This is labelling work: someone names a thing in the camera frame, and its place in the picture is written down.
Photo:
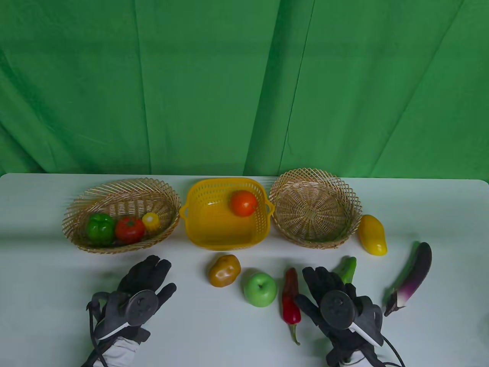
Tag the person's right hand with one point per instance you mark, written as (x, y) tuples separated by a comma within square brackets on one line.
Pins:
[(324, 281)]

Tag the person's left hand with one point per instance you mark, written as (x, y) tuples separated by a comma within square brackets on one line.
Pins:
[(147, 273)]

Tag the long green pepper object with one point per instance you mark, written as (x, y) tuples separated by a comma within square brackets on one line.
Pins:
[(348, 267)]

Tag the red chili pepper object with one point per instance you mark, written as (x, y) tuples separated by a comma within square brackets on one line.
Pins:
[(291, 306)]

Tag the red tomato object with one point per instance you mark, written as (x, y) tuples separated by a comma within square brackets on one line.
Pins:
[(130, 229)]

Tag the small yellow pepper object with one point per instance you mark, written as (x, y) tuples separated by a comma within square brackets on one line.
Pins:
[(151, 221)]

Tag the green bell pepper object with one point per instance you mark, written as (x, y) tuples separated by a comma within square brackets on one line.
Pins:
[(100, 228)]

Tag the green apple object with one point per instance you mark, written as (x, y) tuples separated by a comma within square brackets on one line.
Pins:
[(259, 289)]

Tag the yellow mango object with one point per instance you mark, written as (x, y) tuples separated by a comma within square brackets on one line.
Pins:
[(372, 235)]

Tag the round wicker basket container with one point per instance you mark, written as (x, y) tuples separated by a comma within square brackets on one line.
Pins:
[(313, 210)]

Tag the brown potato object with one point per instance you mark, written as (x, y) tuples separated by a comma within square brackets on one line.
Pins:
[(224, 271)]

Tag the yellow plastic basket container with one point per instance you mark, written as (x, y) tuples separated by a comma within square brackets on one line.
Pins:
[(214, 225)]

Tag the oval wicker basket container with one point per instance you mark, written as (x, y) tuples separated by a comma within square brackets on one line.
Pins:
[(126, 191)]

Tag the purple eggplant object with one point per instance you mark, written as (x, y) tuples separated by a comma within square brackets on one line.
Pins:
[(414, 275)]

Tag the orange fruit object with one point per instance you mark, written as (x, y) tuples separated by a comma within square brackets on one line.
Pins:
[(243, 203)]

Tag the person's left forearm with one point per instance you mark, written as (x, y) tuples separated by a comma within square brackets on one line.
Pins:
[(118, 353)]

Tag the green background cloth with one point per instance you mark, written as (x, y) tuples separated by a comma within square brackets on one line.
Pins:
[(229, 76)]

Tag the round grey right hand tracker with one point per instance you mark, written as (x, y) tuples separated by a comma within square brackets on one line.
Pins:
[(338, 309)]

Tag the round grey hand tracker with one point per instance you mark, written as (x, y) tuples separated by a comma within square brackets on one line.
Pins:
[(141, 307), (338, 309)]

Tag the round grey left hand tracker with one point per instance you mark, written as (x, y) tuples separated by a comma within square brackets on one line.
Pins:
[(141, 307)]

